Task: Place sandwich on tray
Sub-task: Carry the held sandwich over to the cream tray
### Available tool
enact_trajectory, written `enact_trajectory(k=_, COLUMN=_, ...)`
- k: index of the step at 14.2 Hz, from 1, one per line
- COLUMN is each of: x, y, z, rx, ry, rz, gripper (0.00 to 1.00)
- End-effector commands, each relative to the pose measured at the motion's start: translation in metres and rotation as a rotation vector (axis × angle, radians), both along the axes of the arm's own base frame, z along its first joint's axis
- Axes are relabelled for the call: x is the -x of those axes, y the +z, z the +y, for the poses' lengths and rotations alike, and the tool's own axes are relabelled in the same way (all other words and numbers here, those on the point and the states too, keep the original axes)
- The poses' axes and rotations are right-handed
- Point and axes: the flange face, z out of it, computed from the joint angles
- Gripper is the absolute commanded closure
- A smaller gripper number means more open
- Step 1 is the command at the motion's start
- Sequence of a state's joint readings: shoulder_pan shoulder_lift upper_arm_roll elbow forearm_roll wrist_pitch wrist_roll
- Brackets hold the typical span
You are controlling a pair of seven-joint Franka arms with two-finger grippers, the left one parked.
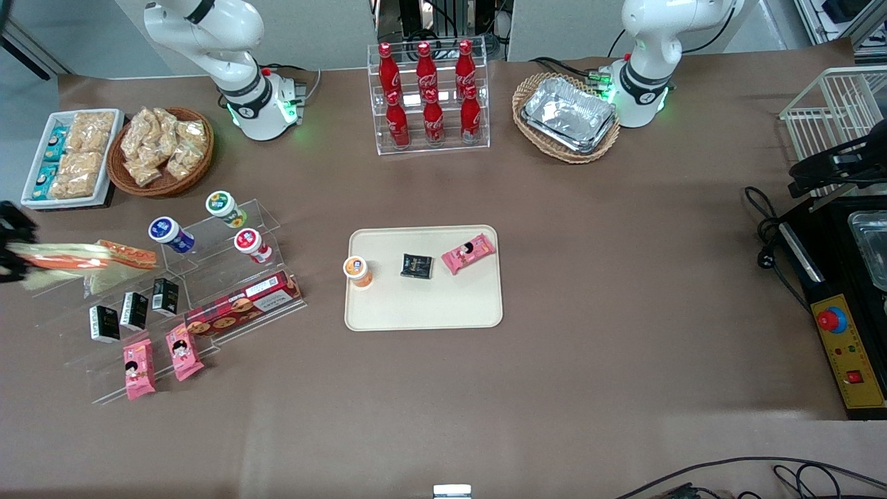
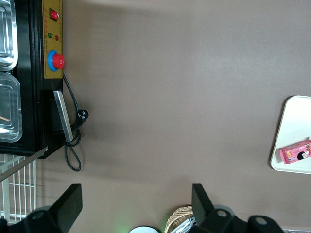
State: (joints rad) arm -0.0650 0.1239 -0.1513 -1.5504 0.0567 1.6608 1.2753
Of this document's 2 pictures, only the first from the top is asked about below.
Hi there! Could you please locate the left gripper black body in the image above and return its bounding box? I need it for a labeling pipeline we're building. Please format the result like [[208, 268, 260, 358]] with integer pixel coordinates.
[[832, 135, 887, 186]]

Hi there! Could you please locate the triangle sandwich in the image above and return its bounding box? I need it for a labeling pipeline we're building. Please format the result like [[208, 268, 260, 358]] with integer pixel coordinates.
[[83, 239, 159, 297], [10, 241, 115, 292]]

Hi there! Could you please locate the aluminium foil tray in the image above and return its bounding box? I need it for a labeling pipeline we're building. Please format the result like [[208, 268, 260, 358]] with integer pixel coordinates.
[[525, 76, 616, 148], [521, 104, 617, 155]]

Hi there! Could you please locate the beige plastic tray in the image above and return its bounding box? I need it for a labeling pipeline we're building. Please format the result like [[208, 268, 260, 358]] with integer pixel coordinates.
[[344, 225, 504, 332]]

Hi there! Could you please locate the rice cracker pack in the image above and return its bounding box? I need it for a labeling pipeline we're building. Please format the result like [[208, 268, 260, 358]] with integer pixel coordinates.
[[66, 111, 115, 153], [47, 177, 98, 200], [59, 151, 105, 182]]

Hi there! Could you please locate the clear glass container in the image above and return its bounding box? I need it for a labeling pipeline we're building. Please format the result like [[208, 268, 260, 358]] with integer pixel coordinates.
[[847, 211, 887, 292]]

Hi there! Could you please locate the black machine housing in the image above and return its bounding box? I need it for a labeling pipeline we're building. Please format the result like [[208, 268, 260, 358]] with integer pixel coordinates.
[[776, 194, 887, 421]]

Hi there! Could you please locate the clear acrylic stepped stand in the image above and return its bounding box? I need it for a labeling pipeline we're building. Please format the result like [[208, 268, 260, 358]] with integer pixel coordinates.
[[161, 199, 309, 344], [31, 267, 222, 406]]

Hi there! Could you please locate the small black carton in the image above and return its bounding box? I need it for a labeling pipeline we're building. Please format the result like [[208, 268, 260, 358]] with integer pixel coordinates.
[[120, 291, 149, 331], [89, 305, 121, 344], [151, 277, 179, 317]]

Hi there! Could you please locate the white rectangular dish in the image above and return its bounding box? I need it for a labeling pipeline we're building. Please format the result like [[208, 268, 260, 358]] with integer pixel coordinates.
[[21, 109, 125, 209]]

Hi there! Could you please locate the red emergency stop button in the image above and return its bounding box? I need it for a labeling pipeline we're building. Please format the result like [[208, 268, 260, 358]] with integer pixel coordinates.
[[816, 305, 848, 333]]

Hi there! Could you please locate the clear bag of crackers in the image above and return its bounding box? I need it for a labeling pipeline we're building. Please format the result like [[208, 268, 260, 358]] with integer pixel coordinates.
[[125, 156, 164, 188], [151, 107, 182, 157], [166, 142, 205, 181], [177, 119, 209, 150], [121, 111, 161, 161]]

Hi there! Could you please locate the brown wicker basket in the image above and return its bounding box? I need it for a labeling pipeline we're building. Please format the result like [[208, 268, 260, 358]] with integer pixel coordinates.
[[107, 107, 215, 198]]

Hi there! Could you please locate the blue lid cup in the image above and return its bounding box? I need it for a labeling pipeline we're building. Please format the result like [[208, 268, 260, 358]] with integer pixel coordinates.
[[148, 216, 196, 254]]

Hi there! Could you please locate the pink snack packet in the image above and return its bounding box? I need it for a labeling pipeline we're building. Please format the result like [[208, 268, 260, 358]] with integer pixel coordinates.
[[441, 234, 497, 276], [165, 323, 205, 382], [123, 338, 157, 401]]

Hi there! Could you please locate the yellow control panel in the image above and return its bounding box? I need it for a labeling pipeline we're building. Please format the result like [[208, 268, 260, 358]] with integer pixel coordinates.
[[811, 294, 886, 410]]

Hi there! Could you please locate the green lid cup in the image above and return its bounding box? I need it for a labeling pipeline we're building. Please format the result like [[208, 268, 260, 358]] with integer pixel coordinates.
[[205, 191, 248, 229]]

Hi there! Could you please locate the red cookie box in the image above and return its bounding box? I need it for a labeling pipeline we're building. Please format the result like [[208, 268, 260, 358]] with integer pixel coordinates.
[[184, 270, 304, 338]]

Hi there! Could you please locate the red lid cup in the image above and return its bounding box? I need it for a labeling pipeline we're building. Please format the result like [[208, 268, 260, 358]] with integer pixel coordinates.
[[234, 228, 274, 265]]

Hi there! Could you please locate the light wicker basket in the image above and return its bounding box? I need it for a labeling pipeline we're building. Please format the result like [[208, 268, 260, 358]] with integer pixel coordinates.
[[512, 72, 622, 164]]

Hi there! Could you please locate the orange lid cup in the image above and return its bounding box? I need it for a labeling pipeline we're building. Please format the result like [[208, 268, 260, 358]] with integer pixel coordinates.
[[343, 256, 374, 288]]

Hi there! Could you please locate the red cola bottle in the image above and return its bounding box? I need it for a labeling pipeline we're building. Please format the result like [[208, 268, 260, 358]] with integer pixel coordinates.
[[455, 40, 477, 94], [461, 85, 482, 143], [386, 90, 410, 148], [378, 43, 401, 98], [416, 42, 438, 98], [423, 89, 445, 145]]

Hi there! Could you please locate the clear acrylic bottle rack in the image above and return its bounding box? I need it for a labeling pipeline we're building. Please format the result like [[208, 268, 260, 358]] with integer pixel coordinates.
[[367, 43, 491, 156]]

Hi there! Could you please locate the black power cable with plug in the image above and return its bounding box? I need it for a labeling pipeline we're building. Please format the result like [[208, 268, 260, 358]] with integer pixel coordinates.
[[745, 186, 811, 313]]

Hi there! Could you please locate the white wire rack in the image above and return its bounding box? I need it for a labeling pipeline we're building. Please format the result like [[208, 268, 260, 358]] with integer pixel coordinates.
[[780, 66, 887, 202]]

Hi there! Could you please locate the aluminium frame shelf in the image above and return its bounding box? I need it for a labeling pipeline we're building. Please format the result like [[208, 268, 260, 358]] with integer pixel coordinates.
[[793, 0, 887, 67]]

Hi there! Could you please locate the black cable at arm base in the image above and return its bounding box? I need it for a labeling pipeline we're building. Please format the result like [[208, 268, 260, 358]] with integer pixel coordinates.
[[530, 57, 611, 87]]

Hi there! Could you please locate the long black cable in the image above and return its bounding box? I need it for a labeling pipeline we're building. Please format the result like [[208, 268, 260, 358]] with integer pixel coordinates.
[[613, 456, 887, 499]]

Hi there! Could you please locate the looped black cable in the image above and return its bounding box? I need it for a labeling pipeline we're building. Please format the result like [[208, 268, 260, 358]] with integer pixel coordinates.
[[773, 464, 887, 499]]

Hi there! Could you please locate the grey cable at arm base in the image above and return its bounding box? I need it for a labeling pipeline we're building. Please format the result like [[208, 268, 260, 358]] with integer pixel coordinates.
[[295, 67, 323, 101]]

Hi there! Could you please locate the black equipment with cables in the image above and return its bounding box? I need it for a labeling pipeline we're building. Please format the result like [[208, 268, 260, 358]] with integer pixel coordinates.
[[374, 0, 513, 60]]

